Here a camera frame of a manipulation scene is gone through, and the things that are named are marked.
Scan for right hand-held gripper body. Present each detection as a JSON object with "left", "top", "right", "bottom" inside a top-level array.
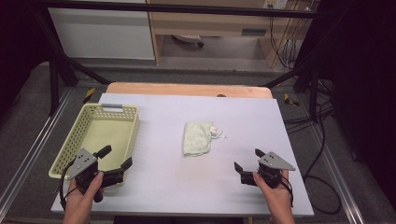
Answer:
[{"left": 240, "top": 151, "right": 296, "bottom": 189}]

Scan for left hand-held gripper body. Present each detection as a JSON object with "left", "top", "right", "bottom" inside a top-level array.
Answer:
[{"left": 68, "top": 148, "right": 125, "bottom": 203}]

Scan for yellow perforated plastic basket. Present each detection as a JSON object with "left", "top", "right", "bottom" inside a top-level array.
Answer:
[{"left": 48, "top": 103, "right": 141, "bottom": 188}]

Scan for pale green cloth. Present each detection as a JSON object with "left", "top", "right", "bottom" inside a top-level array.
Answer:
[{"left": 181, "top": 120, "right": 227, "bottom": 158}]

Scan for person's right hand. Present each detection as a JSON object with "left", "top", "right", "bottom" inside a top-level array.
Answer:
[{"left": 252, "top": 170, "right": 294, "bottom": 217}]

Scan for person's left hand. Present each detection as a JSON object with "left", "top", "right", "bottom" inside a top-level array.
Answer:
[{"left": 63, "top": 171, "right": 106, "bottom": 217}]

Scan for white table board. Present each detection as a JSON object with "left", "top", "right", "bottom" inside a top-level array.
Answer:
[{"left": 50, "top": 92, "right": 316, "bottom": 217}]

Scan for yellow black tape piece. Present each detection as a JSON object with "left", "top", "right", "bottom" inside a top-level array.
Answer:
[
  {"left": 82, "top": 87, "right": 96, "bottom": 105},
  {"left": 282, "top": 92, "right": 301, "bottom": 107}
]

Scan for wooden table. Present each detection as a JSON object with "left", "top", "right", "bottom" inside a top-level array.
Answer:
[{"left": 105, "top": 81, "right": 274, "bottom": 100}]

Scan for black curtain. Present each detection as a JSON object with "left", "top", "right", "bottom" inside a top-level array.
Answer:
[
  {"left": 0, "top": 0, "right": 52, "bottom": 118},
  {"left": 306, "top": 0, "right": 396, "bottom": 213}
]

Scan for white cabinet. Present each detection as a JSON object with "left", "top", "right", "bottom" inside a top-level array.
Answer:
[{"left": 47, "top": 0, "right": 156, "bottom": 61}]

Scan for office chair base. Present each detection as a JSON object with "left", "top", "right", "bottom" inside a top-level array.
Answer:
[{"left": 172, "top": 34, "right": 205, "bottom": 49}]

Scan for light wooden desk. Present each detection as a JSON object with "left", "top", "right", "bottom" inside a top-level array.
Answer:
[{"left": 145, "top": 0, "right": 320, "bottom": 68}]

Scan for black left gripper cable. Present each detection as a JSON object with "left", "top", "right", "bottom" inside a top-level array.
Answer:
[{"left": 58, "top": 159, "right": 78, "bottom": 211}]

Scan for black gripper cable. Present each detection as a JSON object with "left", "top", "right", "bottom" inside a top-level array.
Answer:
[
  {"left": 279, "top": 171, "right": 295, "bottom": 208},
  {"left": 58, "top": 159, "right": 78, "bottom": 211}
]

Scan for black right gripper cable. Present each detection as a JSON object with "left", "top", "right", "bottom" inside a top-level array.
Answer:
[{"left": 279, "top": 171, "right": 295, "bottom": 208}]

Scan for black floor cable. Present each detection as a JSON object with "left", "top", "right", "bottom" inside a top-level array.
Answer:
[{"left": 284, "top": 78, "right": 343, "bottom": 216}]

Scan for aluminium floor rail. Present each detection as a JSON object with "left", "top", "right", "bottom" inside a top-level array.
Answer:
[
  {"left": 309, "top": 122, "right": 366, "bottom": 224},
  {"left": 0, "top": 88, "right": 76, "bottom": 214}
]

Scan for black metal frame stand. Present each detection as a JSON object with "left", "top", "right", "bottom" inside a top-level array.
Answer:
[
  {"left": 262, "top": 18, "right": 337, "bottom": 124},
  {"left": 32, "top": 8, "right": 111, "bottom": 117}
]

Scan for hanging black desk cables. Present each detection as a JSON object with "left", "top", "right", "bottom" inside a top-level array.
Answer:
[{"left": 268, "top": 0, "right": 316, "bottom": 71}]

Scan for white wall outlet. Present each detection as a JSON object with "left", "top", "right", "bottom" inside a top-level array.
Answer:
[{"left": 262, "top": 0, "right": 290, "bottom": 10}]

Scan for black horizontal frame bar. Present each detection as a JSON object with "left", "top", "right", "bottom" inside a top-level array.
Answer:
[{"left": 31, "top": 0, "right": 323, "bottom": 20}]

